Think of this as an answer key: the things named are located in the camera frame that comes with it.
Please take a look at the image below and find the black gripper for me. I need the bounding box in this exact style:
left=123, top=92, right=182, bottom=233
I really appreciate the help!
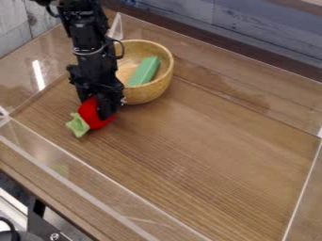
left=67, top=51, right=125, bottom=121

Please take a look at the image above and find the wooden bowl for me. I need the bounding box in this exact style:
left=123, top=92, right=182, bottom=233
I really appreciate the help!
left=115, top=40, right=175, bottom=105

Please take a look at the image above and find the black cable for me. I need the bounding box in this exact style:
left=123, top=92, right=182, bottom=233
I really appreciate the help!
left=0, top=216, right=20, bottom=241

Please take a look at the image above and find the green rectangular block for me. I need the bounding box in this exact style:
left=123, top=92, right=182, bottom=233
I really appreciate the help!
left=127, top=56, right=161, bottom=86

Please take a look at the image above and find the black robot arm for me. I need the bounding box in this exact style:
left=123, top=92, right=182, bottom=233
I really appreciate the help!
left=32, top=0, right=125, bottom=121

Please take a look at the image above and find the clear acrylic tray wall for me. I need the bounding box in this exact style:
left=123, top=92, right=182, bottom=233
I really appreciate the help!
left=0, top=17, right=322, bottom=241

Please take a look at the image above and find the clear acrylic corner bracket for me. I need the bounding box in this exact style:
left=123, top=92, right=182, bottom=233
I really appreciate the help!
left=106, top=13, right=123, bottom=40

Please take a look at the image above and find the red plush strawberry toy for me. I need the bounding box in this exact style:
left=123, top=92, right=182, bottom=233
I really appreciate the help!
left=66, top=96, right=117, bottom=137

